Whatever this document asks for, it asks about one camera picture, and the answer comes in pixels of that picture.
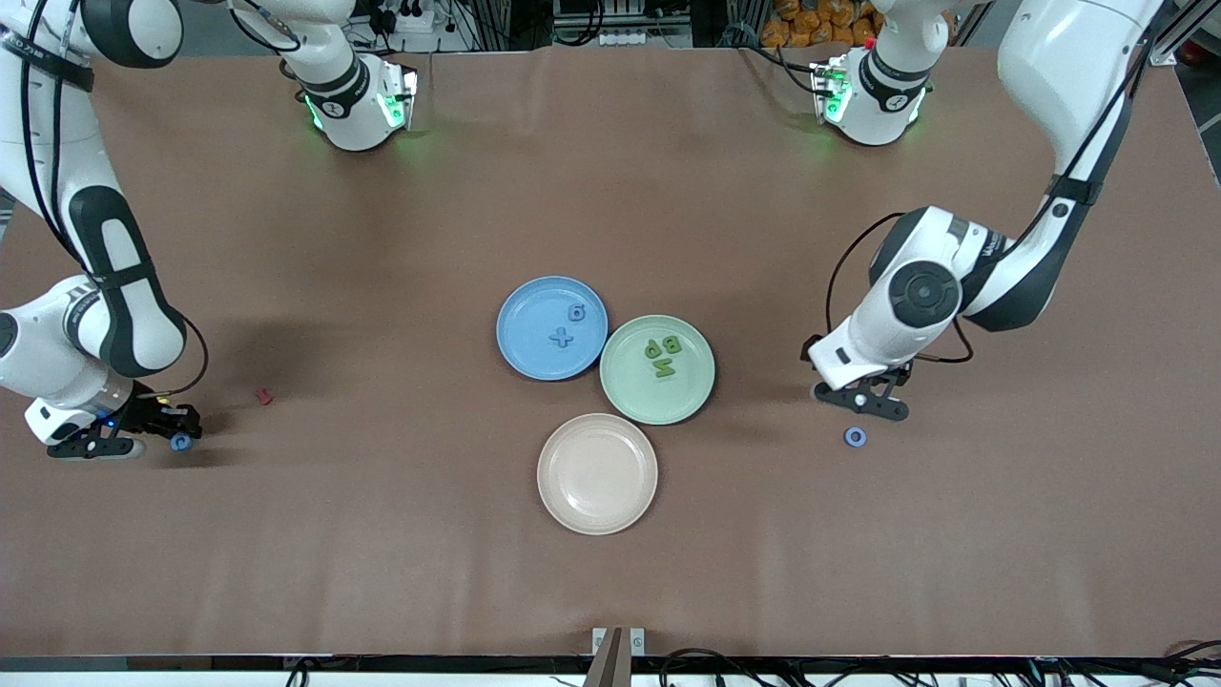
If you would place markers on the blue plate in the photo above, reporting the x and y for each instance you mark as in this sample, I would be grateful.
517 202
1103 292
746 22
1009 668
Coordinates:
534 343

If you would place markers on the white power strip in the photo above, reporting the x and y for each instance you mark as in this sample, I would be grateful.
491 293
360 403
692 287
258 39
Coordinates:
630 38
410 19

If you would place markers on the red letter I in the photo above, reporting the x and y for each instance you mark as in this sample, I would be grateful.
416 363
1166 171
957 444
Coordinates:
263 395

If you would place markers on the bag of orange items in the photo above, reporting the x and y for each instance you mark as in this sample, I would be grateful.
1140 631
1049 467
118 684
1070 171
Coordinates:
811 24

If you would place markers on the blue letter x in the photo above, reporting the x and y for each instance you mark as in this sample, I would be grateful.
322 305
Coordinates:
562 336

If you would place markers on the green letter B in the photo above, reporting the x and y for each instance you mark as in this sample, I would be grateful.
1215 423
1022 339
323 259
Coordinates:
672 343

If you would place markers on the green letter P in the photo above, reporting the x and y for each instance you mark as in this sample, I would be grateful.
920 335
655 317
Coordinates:
654 347

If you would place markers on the beige plate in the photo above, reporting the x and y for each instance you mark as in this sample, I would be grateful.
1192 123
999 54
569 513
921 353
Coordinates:
596 474

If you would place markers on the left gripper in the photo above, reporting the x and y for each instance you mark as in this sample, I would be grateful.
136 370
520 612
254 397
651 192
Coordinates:
809 347

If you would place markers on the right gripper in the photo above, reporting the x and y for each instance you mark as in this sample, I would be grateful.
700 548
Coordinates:
151 410

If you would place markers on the green plate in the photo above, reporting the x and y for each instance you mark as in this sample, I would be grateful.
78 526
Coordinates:
687 391

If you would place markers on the aluminium frame profile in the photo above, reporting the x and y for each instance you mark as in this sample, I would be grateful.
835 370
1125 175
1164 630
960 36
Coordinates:
1166 48

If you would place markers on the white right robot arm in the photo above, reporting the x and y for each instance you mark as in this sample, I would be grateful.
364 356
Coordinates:
38 343

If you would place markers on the blue capital letter G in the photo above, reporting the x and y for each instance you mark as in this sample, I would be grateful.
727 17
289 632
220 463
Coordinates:
175 444

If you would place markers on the metal table edge bracket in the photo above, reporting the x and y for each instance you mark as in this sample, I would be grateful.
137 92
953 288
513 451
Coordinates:
637 641

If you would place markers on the blue letter O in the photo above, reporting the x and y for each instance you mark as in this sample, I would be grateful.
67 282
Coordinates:
846 437

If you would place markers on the green capital letter N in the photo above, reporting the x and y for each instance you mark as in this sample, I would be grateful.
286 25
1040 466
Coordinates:
665 369

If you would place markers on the grey camera pole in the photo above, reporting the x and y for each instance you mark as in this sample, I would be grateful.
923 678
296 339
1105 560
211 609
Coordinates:
606 668

